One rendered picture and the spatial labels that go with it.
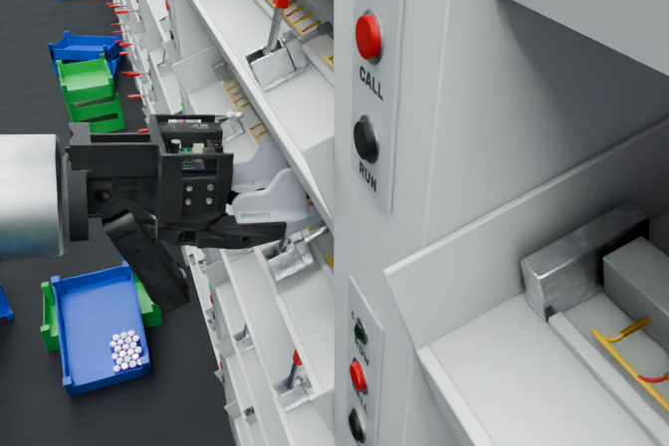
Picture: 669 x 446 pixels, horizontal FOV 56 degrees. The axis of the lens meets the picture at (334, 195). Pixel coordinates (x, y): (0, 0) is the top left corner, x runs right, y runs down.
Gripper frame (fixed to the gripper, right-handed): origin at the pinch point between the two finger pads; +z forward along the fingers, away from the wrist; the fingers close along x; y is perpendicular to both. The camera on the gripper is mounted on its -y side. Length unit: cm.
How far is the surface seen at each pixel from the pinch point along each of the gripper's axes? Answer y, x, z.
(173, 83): -25, 89, 2
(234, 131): -5.4, 25.7, -0.6
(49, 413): -102, 70, -26
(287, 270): -6.3, -1.0, -1.8
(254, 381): -43.9, 19.2, 4.6
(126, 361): -92, 73, -8
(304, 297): -6.4, -4.6, -1.4
